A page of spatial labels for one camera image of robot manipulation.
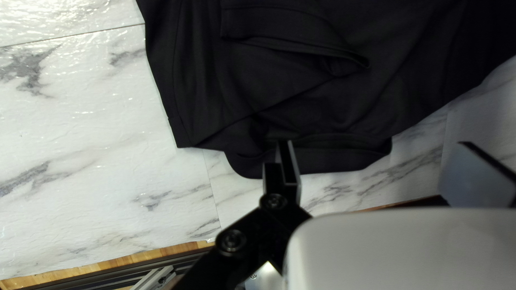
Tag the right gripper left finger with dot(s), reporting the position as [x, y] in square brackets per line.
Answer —
[278, 193]

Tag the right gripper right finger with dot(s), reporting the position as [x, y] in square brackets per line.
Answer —
[475, 181]

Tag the black t-shirt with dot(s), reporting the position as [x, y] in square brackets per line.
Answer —
[282, 80]

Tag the black frame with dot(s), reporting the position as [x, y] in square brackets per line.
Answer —
[121, 276]

